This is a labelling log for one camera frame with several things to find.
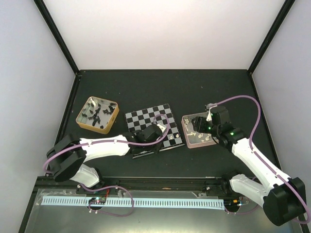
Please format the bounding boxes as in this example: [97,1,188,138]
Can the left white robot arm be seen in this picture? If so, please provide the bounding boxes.
[44,123,167,194]

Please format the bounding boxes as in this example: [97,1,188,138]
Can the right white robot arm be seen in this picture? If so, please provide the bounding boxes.
[191,105,307,226]

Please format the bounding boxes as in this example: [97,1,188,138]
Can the black white chess board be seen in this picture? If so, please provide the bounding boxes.
[124,103,186,160]

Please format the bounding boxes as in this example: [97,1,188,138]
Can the small circuit board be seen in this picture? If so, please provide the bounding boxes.
[88,197,106,205]

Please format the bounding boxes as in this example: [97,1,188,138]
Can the pink tin box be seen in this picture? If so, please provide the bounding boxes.
[181,113,216,149]

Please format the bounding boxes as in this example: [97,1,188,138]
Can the gold tin box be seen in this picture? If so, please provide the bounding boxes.
[76,96,120,134]

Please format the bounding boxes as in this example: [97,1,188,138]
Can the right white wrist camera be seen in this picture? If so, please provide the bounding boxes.
[205,103,218,122]

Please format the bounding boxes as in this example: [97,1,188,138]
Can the black aluminium frame rail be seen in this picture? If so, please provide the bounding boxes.
[35,176,240,197]

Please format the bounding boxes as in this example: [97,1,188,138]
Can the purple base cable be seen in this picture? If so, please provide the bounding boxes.
[80,183,135,216]

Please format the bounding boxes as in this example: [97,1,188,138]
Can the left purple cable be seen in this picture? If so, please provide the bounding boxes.
[43,114,170,177]

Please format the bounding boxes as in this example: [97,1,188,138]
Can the white slotted cable duct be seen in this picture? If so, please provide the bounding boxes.
[41,196,225,210]

